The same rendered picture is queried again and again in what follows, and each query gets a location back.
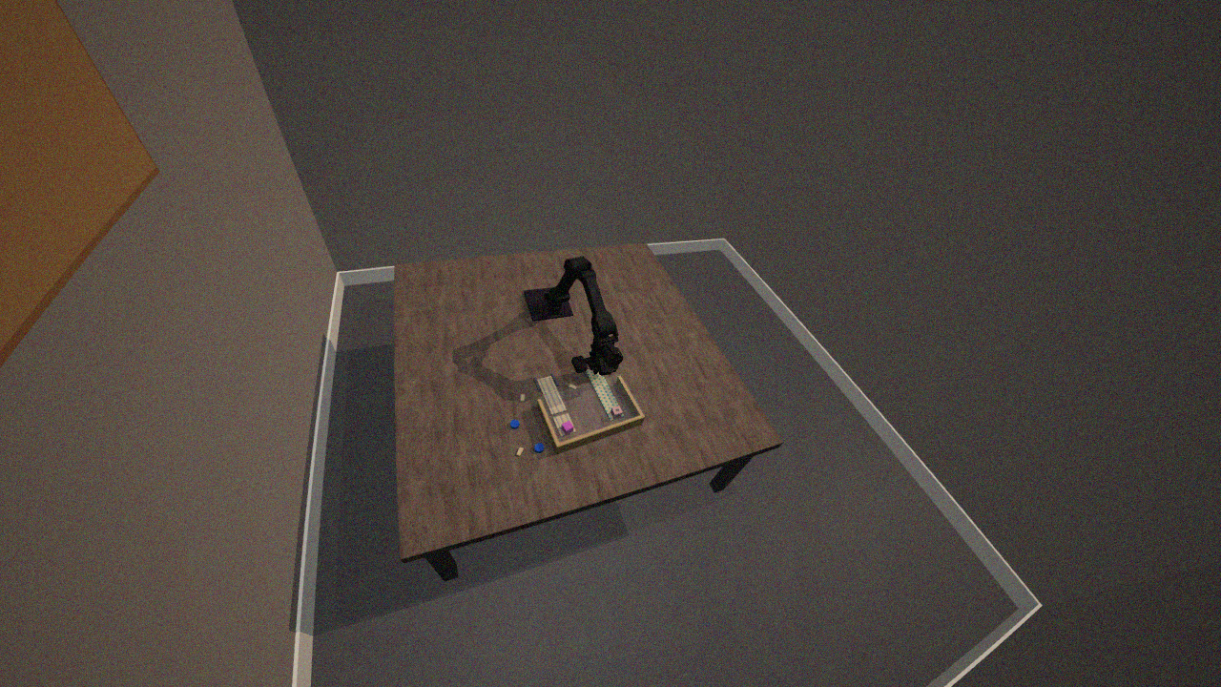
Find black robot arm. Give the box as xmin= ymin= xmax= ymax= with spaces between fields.
xmin=545 ymin=256 xmax=623 ymax=376

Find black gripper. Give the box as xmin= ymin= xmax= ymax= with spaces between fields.
xmin=571 ymin=344 xmax=600 ymax=375

